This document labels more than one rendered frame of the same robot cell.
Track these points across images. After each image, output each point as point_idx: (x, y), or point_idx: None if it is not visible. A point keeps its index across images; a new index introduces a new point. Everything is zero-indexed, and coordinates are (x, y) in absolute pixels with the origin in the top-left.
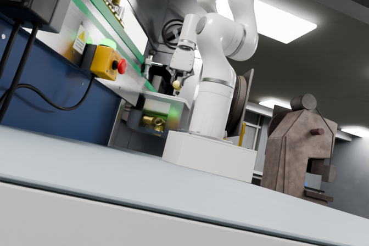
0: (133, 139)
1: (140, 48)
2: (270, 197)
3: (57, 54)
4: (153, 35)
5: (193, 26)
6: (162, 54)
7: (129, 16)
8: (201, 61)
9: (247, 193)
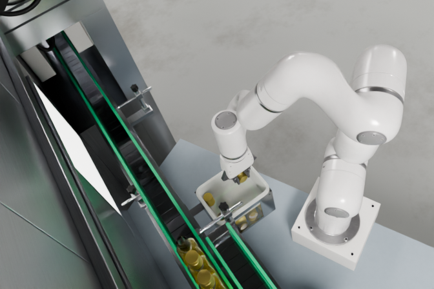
0: (93, 142)
1: (55, 114)
2: None
3: None
4: (8, 49)
5: (241, 139)
6: (20, 31)
7: (72, 157)
8: None
9: None
